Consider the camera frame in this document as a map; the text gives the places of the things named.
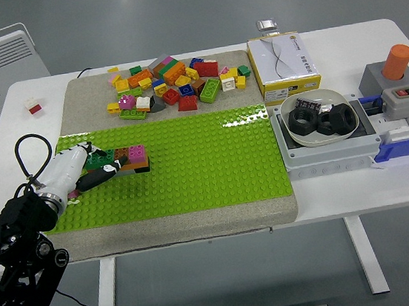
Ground grey junction box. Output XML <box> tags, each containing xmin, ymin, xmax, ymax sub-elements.
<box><xmin>268</xmin><ymin>90</ymin><xmax>385</xmax><ymax>183</ymax></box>

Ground grey-brown mat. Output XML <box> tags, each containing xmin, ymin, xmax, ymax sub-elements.
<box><xmin>25</xmin><ymin>44</ymin><xmax>303</xmax><ymax>265</ymax></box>

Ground purple circuit board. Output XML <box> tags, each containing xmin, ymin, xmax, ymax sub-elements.
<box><xmin>293</xmin><ymin>95</ymin><xmax>324</xmax><ymax>116</ymax></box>

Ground green studded baseplate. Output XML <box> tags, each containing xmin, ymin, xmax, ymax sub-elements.
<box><xmin>33</xmin><ymin>101</ymin><xmax>296</xmax><ymax>236</ymax></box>

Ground grey sloped toy brick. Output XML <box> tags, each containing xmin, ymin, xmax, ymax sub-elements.
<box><xmin>147</xmin><ymin>93</ymin><xmax>168</xmax><ymax>113</ymax></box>

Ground orange large toy brick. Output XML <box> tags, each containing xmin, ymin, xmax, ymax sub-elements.
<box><xmin>162</xmin><ymin>61</ymin><xmax>188</xmax><ymax>86</ymax></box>

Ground grey push-button switch box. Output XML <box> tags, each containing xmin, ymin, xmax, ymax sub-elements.
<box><xmin>379</xmin><ymin>83</ymin><xmax>409</xmax><ymax>122</ymax></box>

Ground grey block with hole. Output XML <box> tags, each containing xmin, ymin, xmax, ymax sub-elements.
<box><xmin>356</xmin><ymin>59</ymin><xmax>409</xmax><ymax>99</ymax></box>

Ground white bowl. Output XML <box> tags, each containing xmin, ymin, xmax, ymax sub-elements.
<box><xmin>278</xmin><ymin>84</ymin><xmax>363</xmax><ymax>150</ymax></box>

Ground small silver device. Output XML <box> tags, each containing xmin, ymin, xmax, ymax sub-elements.
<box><xmin>255</xmin><ymin>17</ymin><xmax>279</xmax><ymax>35</ymax></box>

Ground red large toy brick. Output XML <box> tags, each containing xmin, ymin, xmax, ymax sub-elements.
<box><xmin>193</xmin><ymin>59</ymin><xmax>220</xmax><ymax>79</ymax></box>

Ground orange cylinder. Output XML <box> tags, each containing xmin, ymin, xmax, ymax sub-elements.
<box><xmin>379</xmin><ymin>43</ymin><xmax>409</xmax><ymax>82</ymax></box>

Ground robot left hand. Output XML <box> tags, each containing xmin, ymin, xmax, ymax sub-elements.
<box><xmin>35</xmin><ymin>136</ymin><xmax>133</xmax><ymax>207</ymax></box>

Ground yellow and white cardboard box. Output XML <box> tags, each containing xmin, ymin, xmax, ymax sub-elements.
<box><xmin>245</xmin><ymin>29</ymin><xmax>324</xmax><ymax>109</ymax></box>

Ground red sloped toy brick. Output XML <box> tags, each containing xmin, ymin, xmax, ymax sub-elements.
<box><xmin>177</xmin><ymin>93</ymin><xmax>200</xmax><ymax>113</ymax></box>

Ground lime green long toy brick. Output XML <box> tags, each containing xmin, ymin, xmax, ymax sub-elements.
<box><xmin>197</xmin><ymin>76</ymin><xmax>225</xmax><ymax>105</ymax></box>
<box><xmin>118</xmin><ymin>107</ymin><xmax>148</xmax><ymax>124</ymax></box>
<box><xmin>117</xmin><ymin>86</ymin><xmax>144</xmax><ymax>99</ymax></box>

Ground large black hex nut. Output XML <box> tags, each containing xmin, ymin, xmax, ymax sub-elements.
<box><xmin>287</xmin><ymin>105</ymin><xmax>322</xmax><ymax>138</ymax></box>
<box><xmin>327</xmin><ymin>102</ymin><xmax>360</xmax><ymax>136</ymax></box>
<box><xmin>315</xmin><ymin>110</ymin><xmax>337</xmax><ymax>139</ymax></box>

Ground red square toy brick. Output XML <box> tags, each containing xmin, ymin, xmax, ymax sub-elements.
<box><xmin>161</xmin><ymin>87</ymin><xmax>183</xmax><ymax>107</ymax></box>

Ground dark green long toy brick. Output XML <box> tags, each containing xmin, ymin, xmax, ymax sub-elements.
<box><xmin>84</xmin><ymin>148</ymin><xmax>118</xmax><ymax>171</ymax></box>

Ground orange long toy brick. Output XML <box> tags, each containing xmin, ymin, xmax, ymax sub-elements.
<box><xmin>119</xmin><ymin>156</ymin><xmax>150</xmax><ymax>171</ymax></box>
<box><xmin>126</xmin><ymin>68</ymin><xmax>155</xmax><ymax>88</ymax></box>

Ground brown square toy brick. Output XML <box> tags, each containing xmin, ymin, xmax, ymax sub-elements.
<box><xmin>112</xmin><ymin>147</ymin><xmax>130</xmax><ymax>162</ymax></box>

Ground white square toy brick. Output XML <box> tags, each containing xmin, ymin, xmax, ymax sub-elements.
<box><xmin>135</xmin><ymin>95</ymin><xmax>153</xmax><ymax>113</ymax></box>
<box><xmin>221</xmin><ymin>76</ymin><xmax>238</xmax><ymax>93</ymax></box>

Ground white table leg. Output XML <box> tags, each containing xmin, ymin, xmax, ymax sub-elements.
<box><xmin>342</xmin><ymin>212</ymin><xmax>390</xmax><ymax>297</ymax></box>
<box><xmin>87</xmin><ymin>256</ymin><xmax>122</xmax><ymax>306</ymax></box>

